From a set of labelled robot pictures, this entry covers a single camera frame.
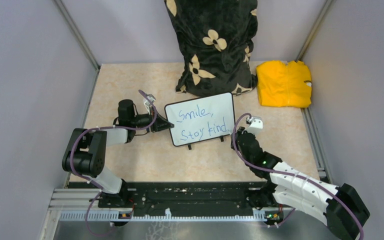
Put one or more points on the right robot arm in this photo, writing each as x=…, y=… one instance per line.
x=339, y=208

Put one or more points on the folded yellow garment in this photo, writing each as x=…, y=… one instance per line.
x=282, y=84

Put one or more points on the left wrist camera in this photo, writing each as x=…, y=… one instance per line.
x=148, y=102

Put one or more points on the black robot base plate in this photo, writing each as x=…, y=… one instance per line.
x=192, y=198

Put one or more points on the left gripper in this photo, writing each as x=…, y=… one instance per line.
x=159, y=124

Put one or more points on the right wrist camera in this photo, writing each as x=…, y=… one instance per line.
x=254, y=125

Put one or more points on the small whiteboard black frame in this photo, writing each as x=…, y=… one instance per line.
x=201, y=119

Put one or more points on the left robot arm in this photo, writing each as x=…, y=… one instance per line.
x=86, y=150

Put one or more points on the aluminium rail frame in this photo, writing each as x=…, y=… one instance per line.
x=311, y=198

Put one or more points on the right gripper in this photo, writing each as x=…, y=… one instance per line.
x=240, y=130

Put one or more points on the black floral blanket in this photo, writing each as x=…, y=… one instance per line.
x=215, y=39

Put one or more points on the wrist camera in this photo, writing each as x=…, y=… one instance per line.
x=254, y=125
x=148, y=102

